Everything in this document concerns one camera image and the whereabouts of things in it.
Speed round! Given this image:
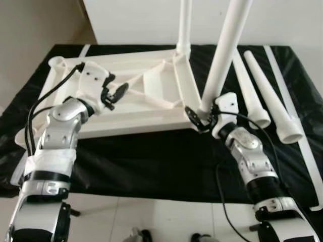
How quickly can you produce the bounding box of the white plastic table top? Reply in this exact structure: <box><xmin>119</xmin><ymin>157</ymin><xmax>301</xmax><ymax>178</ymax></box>
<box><xmin>13</xmin><ymin>44</ymin><xmax>212</xmax><ymax>150</ymax></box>

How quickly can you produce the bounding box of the white plastic table leg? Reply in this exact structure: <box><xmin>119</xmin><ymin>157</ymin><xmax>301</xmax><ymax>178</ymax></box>
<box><xmin>244</xmin><ymin>49</ymin><xmax>303</xmax><ymax>144</ymax></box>
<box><xmin>177</xmin><ymin>0</ymin><xmax>192</xmax><ymax>57</ymax></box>
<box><xmin>199</xmin><ymin>0</ymin><xmax>253</xmax><ymax>119</ymax></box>
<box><xmin>232</xmin><ymin>48</ymin><xmax>272</xmax><ymax>129</ymax></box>

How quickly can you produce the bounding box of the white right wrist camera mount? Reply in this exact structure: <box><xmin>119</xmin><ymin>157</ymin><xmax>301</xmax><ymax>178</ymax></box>
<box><xmin>211</xmin><ymin>93</ymin><xmax>238</xmax><ymax>140</ymax></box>

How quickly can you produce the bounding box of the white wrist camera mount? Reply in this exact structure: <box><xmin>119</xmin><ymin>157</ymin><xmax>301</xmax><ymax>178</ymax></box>
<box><xmin>76</xmin><ymin>62</ymin><xmax>111</xmax><ymax>101</ymax></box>
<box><xmin>211</xmin><ymin>93</ymin><xmax>238</xmax><ymax>140</ymax></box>

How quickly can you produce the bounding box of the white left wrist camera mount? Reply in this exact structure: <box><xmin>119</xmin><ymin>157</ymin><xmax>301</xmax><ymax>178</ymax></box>
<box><xmin>76</xmin><ymin>62</ymin><xmax>111</xmax><ymax>101</ymax></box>

